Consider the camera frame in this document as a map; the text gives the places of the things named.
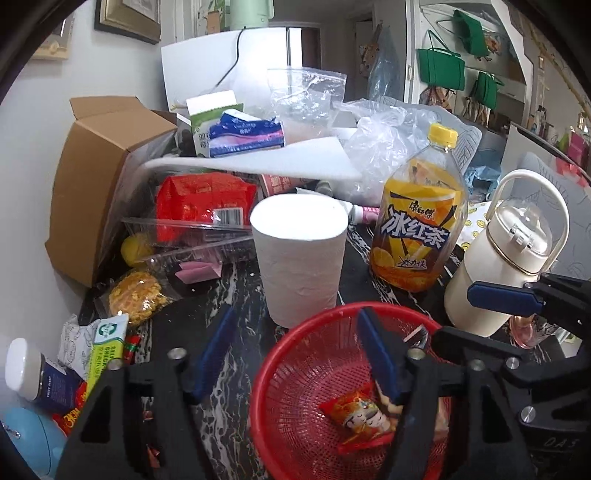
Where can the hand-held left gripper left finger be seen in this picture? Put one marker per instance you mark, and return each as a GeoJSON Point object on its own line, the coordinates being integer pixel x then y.
{"type": "Point", "coordinates": [214, 350]}

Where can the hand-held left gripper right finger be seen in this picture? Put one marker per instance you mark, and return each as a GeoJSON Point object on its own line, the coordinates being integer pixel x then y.
{"type": "Point", "coordinates": [376, 350]}

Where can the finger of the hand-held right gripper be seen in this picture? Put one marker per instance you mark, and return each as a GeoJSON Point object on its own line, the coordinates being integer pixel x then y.
{"type": "Point", "coordinates": [489, 350]}
{"type": "Point", "coordinates": [503, 300]}

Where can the red cartoon figure snack packet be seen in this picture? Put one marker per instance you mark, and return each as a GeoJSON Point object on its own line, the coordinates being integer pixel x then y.
{"type": "Point", "coordinates": [360, 415]}

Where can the red plastic basket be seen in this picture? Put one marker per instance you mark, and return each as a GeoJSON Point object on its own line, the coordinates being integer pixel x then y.
{"type": "Point", "coordinates": [295, 369]}

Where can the cartoon print glass cup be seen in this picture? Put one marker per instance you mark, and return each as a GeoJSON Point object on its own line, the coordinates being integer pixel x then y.
{"type": "Point", "coordinates": [531, 332]}

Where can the cream thermos bottle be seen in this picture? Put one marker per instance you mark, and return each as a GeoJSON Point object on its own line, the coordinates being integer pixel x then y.
{"type": "Point", "coordinates": [489, 258]}

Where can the small plush toy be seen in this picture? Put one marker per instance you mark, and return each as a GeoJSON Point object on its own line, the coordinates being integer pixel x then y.
{"type": "Point", "coordinates": [475, 226]}

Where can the pink folded paper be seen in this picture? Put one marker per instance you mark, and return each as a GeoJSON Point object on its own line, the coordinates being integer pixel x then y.
{"type": "Point", "coordinates": [198, 272]}

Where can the yellow corn snack packet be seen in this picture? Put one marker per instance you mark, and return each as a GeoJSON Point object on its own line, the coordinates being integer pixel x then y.
{"type": "Point", "coordinates": [136, 295]}

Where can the clear plastic container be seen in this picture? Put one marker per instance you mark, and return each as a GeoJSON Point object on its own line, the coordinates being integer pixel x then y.
{"type": "Point", "coordinates": [194, 249]}

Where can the green white gum packet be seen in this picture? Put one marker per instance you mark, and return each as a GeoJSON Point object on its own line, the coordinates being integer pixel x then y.
{"type": "Point", "coordinates": [108, 341]}

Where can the yellow iced tea bottle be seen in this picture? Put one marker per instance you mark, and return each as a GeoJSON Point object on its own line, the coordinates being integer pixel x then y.
{"type": "Point", "coordinates": [415, 230]}

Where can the white toilet paper roll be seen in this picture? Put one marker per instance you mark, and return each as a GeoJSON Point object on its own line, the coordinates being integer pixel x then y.
{"type": "Point", "coordinates": [300, 258]}

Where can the yellow lemon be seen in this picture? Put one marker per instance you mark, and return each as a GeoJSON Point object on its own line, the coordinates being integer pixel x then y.
{"type": "Point", "coordinates": [136, 249]}

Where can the small pink white bottle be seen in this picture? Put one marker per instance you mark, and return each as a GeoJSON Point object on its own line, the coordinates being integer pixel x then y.
{"type": "Point", "coordinates": [364, 213]}

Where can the white patterned packet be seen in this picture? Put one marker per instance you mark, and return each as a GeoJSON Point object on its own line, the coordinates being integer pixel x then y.
{"type": "Point", "coordinates": [74, 341]}

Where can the red snack bag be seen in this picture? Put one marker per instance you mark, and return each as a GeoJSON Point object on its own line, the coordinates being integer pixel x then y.
{"type": "Point", "coordinates": [203, 198]}

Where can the red yellow small packet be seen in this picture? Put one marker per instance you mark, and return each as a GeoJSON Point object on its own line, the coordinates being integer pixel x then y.
{"type": "Point", "coordinates": [71, 413]}

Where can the pink instant noodle cup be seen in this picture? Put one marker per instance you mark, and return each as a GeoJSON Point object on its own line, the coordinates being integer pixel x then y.
{"type": "Point", "coordinates": [277, 184]}

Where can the white capped blue bottle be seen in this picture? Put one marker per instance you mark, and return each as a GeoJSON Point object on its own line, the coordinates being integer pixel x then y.
{"type": "Point", "coordinates": [32, 369]}

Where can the crumpled clear plastic bag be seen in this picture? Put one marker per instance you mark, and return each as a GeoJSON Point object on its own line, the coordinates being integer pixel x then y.
{"type": "Point", "coordinates": [383, 138]}

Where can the white foam board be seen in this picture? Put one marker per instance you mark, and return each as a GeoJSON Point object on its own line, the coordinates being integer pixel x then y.
{"type": "Point", "coordinates": [277, 159]}

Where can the light blue round object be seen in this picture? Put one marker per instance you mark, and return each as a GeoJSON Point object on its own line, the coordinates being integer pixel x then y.
{"type": "Point", "coordinates": [32, 443]}

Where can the green felt bag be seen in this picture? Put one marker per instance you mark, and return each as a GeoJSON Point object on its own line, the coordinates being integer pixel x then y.
{"type": "Point", "coordinates": [471, 32]}
{"type": "Point", "coordinates": [487, 92]}
{"type": "Point", "coordinates": [441, 67]}

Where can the brown cardboard box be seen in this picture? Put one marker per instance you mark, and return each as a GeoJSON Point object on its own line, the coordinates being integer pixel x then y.
{"type": "Point", "coordinates": [87, 184]}

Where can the blue tissue pack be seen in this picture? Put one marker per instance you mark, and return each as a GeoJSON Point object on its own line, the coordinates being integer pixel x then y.
{"type": "Point", "coordinates": [244, 134]}

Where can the white green carton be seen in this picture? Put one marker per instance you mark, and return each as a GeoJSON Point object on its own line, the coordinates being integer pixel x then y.
{"type": "Point", "coordinates": [203, 120]}

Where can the clear zip bag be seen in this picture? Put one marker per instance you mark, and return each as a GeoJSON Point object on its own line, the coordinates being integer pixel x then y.
{"type": "Point", "coordinates": [304, 101]}

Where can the hanging bluish plastic bag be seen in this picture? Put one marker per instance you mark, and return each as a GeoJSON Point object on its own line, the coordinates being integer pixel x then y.
{"type": "Point", "coordinates": [385, 64]}

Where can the white refrigerator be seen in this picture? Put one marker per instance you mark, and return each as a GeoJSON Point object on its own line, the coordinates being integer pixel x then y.
{"type": "Point", "coordinates": [198, 64]}

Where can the pale green appliance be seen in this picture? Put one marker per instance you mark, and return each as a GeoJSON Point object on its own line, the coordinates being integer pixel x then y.
{"type": "Point", "coordinates": [249, 14]}

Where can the framed picture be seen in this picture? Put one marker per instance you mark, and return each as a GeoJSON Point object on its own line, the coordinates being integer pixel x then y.
{"type": "Point", "coordinates": [129, 18]}

